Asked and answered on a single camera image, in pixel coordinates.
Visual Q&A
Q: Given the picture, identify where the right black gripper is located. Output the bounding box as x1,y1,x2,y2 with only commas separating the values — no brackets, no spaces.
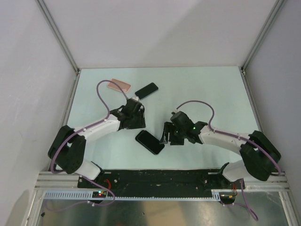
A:
160,121,186,145

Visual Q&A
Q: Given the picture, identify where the black phone case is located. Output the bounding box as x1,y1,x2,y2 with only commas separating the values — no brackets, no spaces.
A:
135,129,165,155

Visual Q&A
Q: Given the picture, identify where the pink phone case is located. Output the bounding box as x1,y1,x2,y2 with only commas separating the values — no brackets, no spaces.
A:
107,79,131,93

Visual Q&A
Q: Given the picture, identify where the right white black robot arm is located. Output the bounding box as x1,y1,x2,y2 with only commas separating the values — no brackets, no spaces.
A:
160,111,281,189

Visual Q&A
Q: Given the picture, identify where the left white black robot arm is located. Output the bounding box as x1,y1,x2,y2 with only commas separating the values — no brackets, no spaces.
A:
48,98,146,188

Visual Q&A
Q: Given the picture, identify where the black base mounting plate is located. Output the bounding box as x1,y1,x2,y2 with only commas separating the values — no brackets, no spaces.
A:
48,168,246,197

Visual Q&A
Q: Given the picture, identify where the grey slotted cable duct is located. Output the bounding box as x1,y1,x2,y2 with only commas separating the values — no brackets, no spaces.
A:
43,190,223,202

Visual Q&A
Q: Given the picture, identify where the aluminium front rail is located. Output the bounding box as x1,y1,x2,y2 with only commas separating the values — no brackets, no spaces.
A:
35,171,82,189

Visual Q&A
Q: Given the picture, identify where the left aluminium frame post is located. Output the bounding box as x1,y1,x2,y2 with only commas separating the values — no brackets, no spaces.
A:
35,0,80,74

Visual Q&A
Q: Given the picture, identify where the aluminium frame post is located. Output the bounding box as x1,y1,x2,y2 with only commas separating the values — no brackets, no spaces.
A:
240,0,287,76
35,0,80,74

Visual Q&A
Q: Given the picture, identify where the right aluminium frame post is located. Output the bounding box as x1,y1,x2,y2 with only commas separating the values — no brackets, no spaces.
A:
240,0,287,76

